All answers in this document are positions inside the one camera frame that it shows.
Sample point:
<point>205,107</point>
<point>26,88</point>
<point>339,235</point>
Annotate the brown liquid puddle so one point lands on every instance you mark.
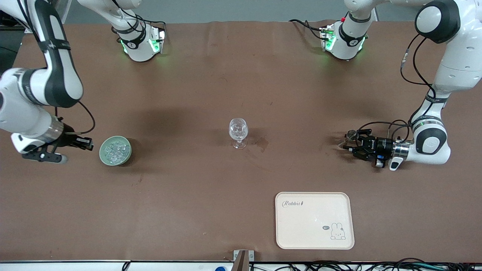
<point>262,143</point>

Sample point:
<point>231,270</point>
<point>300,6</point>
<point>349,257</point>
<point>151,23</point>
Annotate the clear stemmed wine glass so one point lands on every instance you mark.
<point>238,130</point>

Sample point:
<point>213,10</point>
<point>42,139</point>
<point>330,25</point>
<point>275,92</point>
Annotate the pale green ceramic bowl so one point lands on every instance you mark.
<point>102,156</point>

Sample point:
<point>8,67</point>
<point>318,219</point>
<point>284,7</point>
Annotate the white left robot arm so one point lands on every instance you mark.
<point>455,67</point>

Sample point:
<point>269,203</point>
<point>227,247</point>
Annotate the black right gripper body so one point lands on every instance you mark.
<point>70,139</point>

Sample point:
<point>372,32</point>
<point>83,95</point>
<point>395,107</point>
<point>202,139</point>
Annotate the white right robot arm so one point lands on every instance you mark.
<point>60,75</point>

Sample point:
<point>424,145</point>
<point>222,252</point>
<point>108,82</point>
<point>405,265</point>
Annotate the steel double jigger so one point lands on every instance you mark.
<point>351,133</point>

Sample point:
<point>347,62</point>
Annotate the grey metal camera bracket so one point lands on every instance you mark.
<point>243,259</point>

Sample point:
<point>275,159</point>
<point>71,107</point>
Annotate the cream rabbit print tray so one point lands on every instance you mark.
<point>312,222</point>

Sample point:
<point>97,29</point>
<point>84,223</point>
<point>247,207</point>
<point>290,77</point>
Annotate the brown table mat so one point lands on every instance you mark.
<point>226,207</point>

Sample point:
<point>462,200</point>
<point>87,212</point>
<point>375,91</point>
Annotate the clear ice cubes heap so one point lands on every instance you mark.
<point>115,150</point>

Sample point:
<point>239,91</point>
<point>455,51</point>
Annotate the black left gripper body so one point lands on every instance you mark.
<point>380,145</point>

